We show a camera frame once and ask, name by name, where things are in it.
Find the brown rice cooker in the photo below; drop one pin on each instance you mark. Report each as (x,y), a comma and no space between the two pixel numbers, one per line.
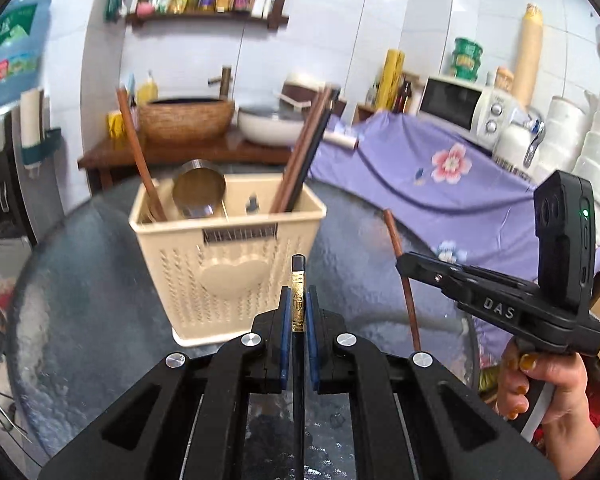
(300,88)

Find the bronze faucet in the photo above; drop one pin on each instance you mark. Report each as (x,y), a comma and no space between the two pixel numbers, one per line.
(223,82)

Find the white microwave oven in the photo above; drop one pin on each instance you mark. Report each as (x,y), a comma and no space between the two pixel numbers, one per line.
(477,113)

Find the brown wooden chopstick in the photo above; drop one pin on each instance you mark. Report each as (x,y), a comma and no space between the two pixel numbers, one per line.
(154,204)
(406,285)

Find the cream plastic utensil holder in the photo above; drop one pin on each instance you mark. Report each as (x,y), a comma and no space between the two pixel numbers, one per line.
(215,275)

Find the green hanging packet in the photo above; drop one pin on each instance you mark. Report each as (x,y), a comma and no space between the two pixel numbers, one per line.
(113,10)

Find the yellow mug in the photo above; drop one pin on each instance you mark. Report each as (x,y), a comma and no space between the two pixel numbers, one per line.
(115,125)

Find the dark glass bottle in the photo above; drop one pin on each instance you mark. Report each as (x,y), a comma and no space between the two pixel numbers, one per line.
(403,96)

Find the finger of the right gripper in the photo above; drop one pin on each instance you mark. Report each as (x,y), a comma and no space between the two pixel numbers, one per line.
(445,276)

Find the yellow roll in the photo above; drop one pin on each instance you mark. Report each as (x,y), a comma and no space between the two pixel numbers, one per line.
(389,80)

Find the tall paper cup stack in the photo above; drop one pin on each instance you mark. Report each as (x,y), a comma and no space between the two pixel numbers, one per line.
(528,55)

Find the black chopstick gold band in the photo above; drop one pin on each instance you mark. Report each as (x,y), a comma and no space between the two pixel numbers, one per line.
(298,269)

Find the paper cup stack holder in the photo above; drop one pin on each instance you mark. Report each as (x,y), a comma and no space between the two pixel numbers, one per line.
(37,142)

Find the round glass table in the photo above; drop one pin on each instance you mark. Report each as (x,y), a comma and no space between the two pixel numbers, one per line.
(86,323)

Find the blue water jug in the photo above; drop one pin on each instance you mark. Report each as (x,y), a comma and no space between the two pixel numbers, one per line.
(24,26)

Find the woven basket sink bowl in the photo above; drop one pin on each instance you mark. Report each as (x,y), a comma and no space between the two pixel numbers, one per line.
(185,120)

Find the white electric kettle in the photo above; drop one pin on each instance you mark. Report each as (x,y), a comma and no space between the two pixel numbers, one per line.
(516,149)

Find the yellow soap bottle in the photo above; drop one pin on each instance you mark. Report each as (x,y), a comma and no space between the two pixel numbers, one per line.
(147,91)

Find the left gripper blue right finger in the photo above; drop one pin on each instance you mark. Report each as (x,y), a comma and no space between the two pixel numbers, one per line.
(311,336)

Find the green instant noodle cups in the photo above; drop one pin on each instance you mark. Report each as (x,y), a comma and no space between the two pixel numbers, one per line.
(466,59)

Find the steel ladle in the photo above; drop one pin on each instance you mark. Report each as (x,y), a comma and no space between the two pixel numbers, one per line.
(198,189)

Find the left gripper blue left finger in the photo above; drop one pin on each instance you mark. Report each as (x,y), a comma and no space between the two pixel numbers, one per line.
(285,337)

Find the white bowl stacks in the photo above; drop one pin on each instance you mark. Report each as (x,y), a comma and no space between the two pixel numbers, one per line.
(572,143)

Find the grey water dispenser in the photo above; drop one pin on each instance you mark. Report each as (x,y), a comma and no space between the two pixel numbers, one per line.
(30,203)

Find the white pot with lid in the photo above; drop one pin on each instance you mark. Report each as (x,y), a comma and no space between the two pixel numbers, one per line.
(280,128)

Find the purple floral cloth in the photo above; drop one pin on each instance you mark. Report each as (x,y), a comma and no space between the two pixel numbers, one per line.
(463,206)

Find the chopstick bundle in holder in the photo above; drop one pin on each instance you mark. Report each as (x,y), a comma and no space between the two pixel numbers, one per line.
(301,157)

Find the dark wooden side table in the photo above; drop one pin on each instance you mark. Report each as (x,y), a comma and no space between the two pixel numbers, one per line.
(107,161)

